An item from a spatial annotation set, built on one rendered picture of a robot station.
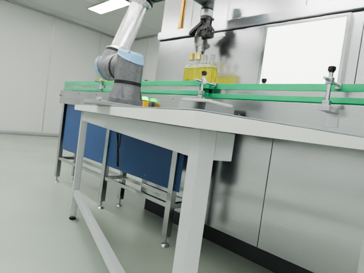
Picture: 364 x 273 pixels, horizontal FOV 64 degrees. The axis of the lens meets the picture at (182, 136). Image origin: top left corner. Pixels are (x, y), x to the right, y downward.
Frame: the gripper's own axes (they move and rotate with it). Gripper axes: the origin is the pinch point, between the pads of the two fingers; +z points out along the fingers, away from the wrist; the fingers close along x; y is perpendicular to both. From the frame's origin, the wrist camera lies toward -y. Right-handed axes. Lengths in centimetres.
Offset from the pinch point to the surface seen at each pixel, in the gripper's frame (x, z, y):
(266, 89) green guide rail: -4, 23, 52
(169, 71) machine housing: 15.1, 7.4, -42.1
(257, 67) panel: 12.1, 8.2, 35.0
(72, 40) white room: 167, -115, -576
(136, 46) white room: 309, -135, -519
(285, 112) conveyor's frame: -6, 34, 64
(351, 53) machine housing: 15, 3, 81
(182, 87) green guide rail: -13.3, 24.4, 3.8
